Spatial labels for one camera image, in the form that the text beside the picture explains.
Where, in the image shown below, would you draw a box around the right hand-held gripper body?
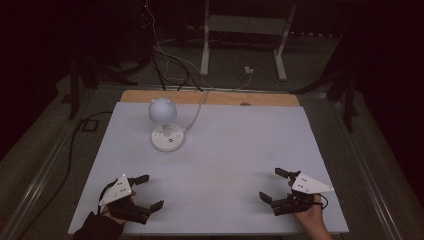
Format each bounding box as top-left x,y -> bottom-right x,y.
270,170 -> 335,217

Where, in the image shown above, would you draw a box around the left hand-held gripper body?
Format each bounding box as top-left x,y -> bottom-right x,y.
98,174 -> 152,225

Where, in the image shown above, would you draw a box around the person's left hand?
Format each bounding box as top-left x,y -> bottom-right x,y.
101,189 -> 138,226

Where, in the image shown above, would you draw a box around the person's right hand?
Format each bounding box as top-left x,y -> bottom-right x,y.
287,179 -> 331,231

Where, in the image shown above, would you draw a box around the white round socket base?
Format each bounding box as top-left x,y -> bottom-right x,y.
150,122 -> 186,153

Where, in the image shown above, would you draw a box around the white globe night lamp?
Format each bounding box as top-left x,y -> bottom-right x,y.
147,97 -> 178,137

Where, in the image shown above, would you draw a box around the black square floor box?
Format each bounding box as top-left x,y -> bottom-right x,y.
80,119 -> 100,133

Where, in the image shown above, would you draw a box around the black stand leg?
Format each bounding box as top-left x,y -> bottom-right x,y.
67,58 -> 139,121
289,64 -> 361,134

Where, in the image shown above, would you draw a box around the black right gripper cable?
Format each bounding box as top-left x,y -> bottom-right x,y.
312,193 -> 330,212

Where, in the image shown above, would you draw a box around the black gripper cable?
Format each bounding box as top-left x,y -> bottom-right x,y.
96,180 -> 118,215
312,193 -> 330,212

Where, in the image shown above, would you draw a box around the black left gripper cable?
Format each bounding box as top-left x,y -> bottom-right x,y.
96,180 -> 118,215

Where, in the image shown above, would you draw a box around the metal floor rail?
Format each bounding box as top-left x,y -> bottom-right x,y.
0,87 -> 101,240
328,96 -> 406,240

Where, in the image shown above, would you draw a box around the long black floor cable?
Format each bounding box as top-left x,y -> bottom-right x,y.
15,110 -> 114,240

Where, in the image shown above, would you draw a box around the white socket base cable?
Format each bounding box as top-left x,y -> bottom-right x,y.
182,89 -> 211,133

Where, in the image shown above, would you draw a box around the black cable bundle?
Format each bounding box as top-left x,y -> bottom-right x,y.
150,44 -> 205,93

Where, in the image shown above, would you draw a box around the thin white cable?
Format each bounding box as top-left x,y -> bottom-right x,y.
145,0 -> 209,88

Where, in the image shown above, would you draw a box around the white metal stand frame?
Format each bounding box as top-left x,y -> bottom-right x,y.
199,0 -> 298,83

